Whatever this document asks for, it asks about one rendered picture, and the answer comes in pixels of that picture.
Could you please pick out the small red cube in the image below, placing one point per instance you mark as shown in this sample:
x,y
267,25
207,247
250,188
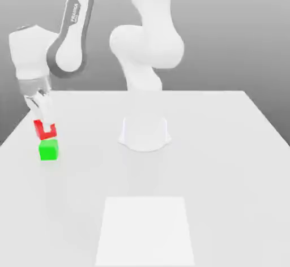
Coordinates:
x,y
38,129

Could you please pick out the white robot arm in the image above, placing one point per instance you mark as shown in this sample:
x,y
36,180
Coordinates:
x,y
145,45

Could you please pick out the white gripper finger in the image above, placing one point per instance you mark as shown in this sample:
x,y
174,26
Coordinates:
x,y
47,127

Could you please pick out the small green cube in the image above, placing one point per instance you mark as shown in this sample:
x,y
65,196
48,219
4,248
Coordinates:
x,y
48,150

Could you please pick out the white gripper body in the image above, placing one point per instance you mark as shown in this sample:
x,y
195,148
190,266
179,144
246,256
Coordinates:
x,y
43,108

